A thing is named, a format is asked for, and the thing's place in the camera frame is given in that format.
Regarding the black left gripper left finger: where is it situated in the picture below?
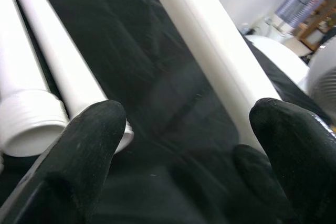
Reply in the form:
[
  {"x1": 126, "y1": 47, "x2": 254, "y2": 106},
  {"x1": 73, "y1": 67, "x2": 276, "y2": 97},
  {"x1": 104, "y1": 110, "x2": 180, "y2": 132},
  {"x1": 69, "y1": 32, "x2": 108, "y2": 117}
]
[{"x1": 0, "y1": 100, "x2": 127, "y2": 224}]

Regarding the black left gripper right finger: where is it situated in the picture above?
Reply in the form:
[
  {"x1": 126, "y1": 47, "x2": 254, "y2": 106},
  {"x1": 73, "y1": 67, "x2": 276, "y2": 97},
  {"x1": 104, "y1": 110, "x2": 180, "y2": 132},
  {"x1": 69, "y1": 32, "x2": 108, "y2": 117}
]
[{"x1": 233, "y1": 98, "x2": 336, "y2": 224}]

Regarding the white floor fan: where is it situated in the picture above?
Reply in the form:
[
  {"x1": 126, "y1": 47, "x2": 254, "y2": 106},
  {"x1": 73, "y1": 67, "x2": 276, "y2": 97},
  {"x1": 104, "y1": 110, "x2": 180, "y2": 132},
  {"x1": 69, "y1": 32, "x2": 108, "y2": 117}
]
[{"x1": 243, "y1": 34, "x2": 336, "y2": 120}]

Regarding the black fabric table cover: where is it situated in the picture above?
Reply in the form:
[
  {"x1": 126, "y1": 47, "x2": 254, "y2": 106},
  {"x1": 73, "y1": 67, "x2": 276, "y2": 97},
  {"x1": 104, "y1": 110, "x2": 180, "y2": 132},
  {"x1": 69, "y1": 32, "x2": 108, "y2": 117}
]
[{"x1": 0, "y1": 0, "x2": 332, "y2": 209}]

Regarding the wooden shelf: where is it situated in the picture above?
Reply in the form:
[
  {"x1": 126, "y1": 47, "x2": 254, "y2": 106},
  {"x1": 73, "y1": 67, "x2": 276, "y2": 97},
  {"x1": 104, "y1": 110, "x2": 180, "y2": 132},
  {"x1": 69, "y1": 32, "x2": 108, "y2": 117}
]
[{"x1": 293, "y1": 0, "x2": 336, "y2": 57}]

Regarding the window with blinds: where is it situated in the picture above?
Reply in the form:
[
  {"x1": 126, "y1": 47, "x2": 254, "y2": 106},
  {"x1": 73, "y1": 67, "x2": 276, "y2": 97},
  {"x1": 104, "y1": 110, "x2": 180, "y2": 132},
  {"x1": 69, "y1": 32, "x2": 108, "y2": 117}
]
[{"x1": 274, "y1": 0, "x2": 333, "y2": 29}]

